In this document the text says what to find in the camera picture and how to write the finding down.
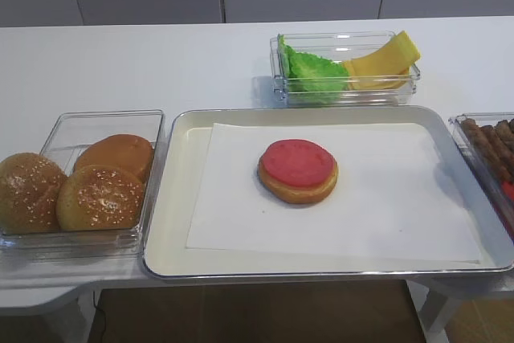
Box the red tomato slices in container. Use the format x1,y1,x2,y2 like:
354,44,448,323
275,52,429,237
500,180,514,235

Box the silver metal tray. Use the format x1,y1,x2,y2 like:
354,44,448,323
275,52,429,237
143,106,513,279

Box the sesame bun top left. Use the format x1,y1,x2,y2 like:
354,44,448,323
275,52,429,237
1,153,67,235

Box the clear patty tomato container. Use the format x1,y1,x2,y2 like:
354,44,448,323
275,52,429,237
448,112,514,239

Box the sesame bun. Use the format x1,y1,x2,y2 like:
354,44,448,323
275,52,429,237
56,165,145,231
1,153,67,235

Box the green lettuce leaf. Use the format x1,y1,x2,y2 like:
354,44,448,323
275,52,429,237
278,35,349,96

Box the yellow cheese slices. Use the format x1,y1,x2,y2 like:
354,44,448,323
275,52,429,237
342,31,421,91

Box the red tomato slice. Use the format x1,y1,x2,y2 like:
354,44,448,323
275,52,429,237
260,139,336,188

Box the sesame bun top right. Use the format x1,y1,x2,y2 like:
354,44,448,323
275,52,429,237
56,165,145,231

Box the brown meat patties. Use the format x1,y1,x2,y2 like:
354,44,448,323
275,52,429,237
461,118,513,183

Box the clear lettuce cheese container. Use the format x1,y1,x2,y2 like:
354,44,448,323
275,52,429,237
270,31,421,108

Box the clear plastic bun container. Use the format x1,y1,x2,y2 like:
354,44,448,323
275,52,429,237
1,110,165,257

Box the white paper sheet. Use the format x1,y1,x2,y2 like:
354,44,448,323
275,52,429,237
187,124,482,261

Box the plain bun bottom in container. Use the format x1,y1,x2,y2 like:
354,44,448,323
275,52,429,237
74,134,154,183

